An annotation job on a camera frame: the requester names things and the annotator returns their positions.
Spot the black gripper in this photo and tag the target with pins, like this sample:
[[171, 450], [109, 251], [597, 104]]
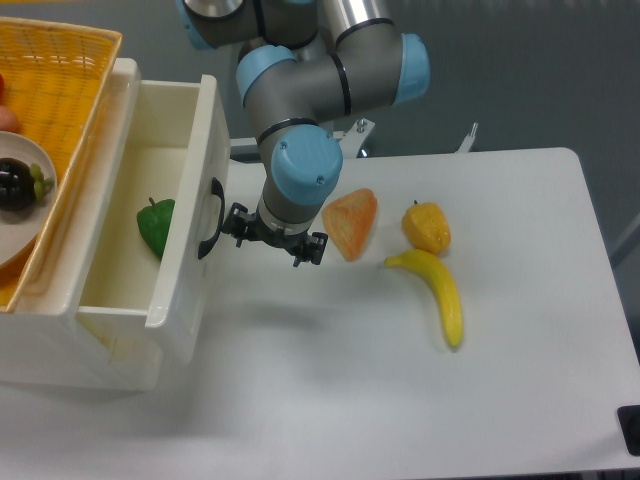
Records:
[[265, 227]]

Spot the white top drawer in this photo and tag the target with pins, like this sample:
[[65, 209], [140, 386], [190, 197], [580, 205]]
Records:
[[177, 147]]

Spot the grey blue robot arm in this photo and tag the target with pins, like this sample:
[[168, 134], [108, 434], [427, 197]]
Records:
[[304, 64]]

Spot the white drawer cabinet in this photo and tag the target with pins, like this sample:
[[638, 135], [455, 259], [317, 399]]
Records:
[[81, 321]]

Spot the orange toy bread wedge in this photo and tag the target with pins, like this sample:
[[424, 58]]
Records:
[[348, 221]]

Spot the green toy bell pepper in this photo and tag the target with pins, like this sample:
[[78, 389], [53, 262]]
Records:
[[154, 222]]

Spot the yellow toy bell pepper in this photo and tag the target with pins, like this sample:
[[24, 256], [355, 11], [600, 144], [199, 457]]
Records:
[[426, 227]]

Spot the yellow toy banana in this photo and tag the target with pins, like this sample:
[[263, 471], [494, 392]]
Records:
[[437, 277]]

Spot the white plate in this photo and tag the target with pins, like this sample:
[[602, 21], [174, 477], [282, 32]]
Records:
[[19, 229]]

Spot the dark purple toy mangosteen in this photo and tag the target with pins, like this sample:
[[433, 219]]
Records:
[[22, 185]]

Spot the yellow woven basket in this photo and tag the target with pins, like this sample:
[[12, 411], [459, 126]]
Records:
[[55, 79]]

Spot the red toy fruit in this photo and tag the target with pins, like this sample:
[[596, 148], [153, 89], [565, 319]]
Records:
[[9, 121]]

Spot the black round object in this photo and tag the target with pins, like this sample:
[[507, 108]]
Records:
[[629, 419]]

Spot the white table bracket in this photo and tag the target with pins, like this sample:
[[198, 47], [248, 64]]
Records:
[[468, 140]]

